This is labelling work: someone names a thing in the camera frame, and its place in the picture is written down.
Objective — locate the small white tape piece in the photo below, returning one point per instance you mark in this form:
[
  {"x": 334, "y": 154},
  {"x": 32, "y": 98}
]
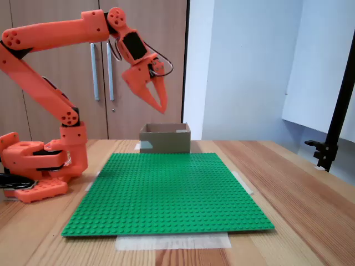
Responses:
[{"x": 137, "y": 147}]

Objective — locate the wide masking tape strip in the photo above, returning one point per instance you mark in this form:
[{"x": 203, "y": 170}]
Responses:
[{"x": 166, "y": 243}]

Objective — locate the small masking tape strip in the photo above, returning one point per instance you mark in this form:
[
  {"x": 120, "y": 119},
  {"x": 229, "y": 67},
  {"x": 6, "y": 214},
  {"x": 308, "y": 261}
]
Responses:
[
  {"x": 90, "y": 187},
  {"x": 247, "y": 188}
]

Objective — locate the green lego baseplate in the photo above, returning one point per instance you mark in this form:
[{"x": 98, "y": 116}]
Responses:
[{"x": 166, "y": 207}]

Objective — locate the brown wooden cabinet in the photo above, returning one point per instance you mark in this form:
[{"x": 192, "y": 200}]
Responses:
[{"x": 166, "y": 33}]

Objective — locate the open cardboard box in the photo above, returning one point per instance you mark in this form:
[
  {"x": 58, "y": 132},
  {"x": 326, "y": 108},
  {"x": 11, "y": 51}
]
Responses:
[{"x": 166, "y": 144}]

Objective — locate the black stand with clamp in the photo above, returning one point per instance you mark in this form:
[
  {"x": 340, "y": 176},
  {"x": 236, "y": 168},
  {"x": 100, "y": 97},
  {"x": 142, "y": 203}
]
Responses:
[{"x": 332, "y": 133}]

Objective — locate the white panel board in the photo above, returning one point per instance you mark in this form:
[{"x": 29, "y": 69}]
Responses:
[{"x": 313, "y": 83}]

